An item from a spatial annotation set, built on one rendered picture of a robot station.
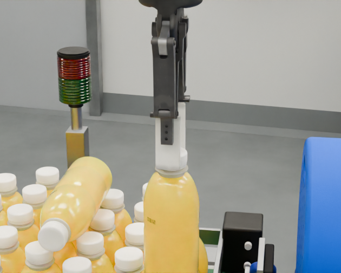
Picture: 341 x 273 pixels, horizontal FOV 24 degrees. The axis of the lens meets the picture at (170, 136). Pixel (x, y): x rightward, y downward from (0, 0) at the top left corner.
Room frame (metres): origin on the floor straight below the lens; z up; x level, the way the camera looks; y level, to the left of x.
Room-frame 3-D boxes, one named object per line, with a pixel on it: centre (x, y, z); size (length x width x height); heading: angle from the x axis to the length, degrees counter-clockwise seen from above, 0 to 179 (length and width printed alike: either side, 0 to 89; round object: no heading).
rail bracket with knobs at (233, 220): (1.25, -0.13, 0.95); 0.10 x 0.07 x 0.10; 172
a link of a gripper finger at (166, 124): (0.86, 0.01, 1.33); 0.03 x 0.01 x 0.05; 172
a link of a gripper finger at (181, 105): (0.93, 0.00, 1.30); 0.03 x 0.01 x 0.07; 82
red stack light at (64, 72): (1.46, 0.19, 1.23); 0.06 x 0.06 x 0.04
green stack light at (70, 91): (1.46, 0.19, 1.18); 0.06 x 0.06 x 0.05
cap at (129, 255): (0.95, 0.06, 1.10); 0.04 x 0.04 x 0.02
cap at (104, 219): (1.07, 0.10, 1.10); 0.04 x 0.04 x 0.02
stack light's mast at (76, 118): (1.46, 0.19, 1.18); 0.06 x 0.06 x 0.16
